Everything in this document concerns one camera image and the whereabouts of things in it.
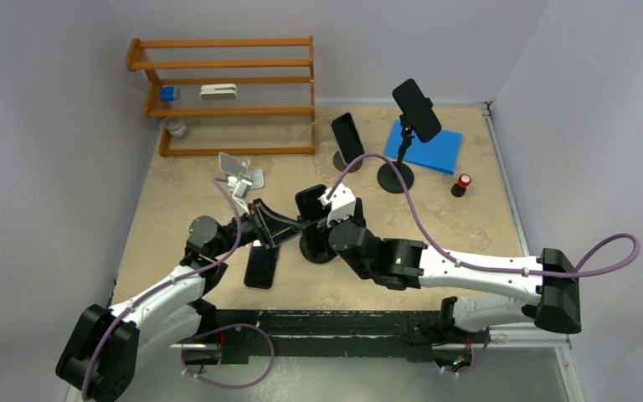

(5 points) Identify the phone on tall stand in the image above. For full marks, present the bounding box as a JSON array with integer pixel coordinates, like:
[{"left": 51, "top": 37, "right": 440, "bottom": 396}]
[{"left": 392, "top": 79, "right": 442, "bottom": 143}]

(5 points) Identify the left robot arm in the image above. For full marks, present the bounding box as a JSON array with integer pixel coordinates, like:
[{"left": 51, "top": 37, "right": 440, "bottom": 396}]
[{"left": 55, "top": 199, "right": 305, "bottom": 401}]

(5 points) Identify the orange wooden rack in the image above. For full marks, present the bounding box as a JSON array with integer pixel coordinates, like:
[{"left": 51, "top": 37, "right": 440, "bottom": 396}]
[{"left": 125, "top": 36, "right": 316, "bottom": 156}]

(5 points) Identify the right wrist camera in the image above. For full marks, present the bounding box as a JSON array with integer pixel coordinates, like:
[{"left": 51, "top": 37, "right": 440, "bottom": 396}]
[{"left": 318, "top": 183, "right": 356, "bottom": 227}]

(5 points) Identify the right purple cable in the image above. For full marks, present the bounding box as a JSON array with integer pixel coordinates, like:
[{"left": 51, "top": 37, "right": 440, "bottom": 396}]
[{"left": 327, "top": 154, "right": 642, "bottom": 379}]

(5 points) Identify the silver folding phone stand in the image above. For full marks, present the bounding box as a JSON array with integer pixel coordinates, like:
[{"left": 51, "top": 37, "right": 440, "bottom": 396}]
[{"left": 219, "top": 152, "right": 265, "bottom": 192}]

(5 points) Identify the black phone from silver stand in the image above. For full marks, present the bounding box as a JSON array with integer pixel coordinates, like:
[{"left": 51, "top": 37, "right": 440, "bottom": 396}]
[{"left": 244, "top": 242, "right": 279, "bottom": 290}]

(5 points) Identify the black tall round-base stand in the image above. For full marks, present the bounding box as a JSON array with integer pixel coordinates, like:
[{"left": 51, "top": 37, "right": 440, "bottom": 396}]
[{"left": 377, "top": 114, "right": 414, "bottom": 194}]

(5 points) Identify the phone on wooden puck stand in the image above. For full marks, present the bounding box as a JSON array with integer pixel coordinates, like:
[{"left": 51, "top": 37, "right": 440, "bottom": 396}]
[{"left": 330, "top": 112, "right": 365, "bottom": 169}]

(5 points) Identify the blue white small box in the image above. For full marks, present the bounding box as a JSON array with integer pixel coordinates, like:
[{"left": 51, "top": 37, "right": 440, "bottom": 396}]
[{"left": 159, "top": 85, "right": 180, "bottom": 103}]

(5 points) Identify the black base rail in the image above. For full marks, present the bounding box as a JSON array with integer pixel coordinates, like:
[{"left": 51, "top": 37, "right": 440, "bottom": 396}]
[{"left": 163, "top": 308, "right": 489, "bottom": 368}]

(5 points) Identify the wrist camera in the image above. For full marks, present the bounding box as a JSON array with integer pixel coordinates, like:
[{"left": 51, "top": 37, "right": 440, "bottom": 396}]
[
  {"left": 214, "top": 176, "right": 253, "bottom": 205},
  {"left": 318, "top": 183, "right": 356, "bottom": 227}
]

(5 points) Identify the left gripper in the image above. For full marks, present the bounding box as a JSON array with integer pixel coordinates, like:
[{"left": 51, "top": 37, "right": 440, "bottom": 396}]
[{"left": 211, "top": 198, "right": 302, "bottom": 258}]

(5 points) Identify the white flat device on rack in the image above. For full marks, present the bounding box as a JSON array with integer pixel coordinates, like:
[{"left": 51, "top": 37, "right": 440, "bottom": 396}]
[{"left": 199, "top": 83, "right": 238, "bottom": 100}]

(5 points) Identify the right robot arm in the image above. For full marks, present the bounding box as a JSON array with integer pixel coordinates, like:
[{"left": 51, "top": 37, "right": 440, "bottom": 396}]
[{"left": 320, "top": 197, "right": 582, "bottom": 341}]

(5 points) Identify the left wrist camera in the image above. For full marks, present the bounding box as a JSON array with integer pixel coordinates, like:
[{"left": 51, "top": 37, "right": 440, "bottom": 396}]
[{"left": 214, "top": 176, "right": 253, "bottom": 205}]

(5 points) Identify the small clear plastic jar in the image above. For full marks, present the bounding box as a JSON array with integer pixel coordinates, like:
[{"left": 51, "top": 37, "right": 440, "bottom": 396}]
[{"left": 162, "top": 116, "right": 187, "bottom": 138}]

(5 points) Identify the blue foam mat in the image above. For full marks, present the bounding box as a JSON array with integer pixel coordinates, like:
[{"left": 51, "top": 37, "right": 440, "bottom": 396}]
[{"left": 383, "top": 120, "right": 462, "bottom": 175}]

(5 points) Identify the red black button knob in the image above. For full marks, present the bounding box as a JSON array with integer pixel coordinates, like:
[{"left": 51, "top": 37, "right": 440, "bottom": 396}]
[{"left": 450, "top": 173, "right": 472, "bottom": 198}]

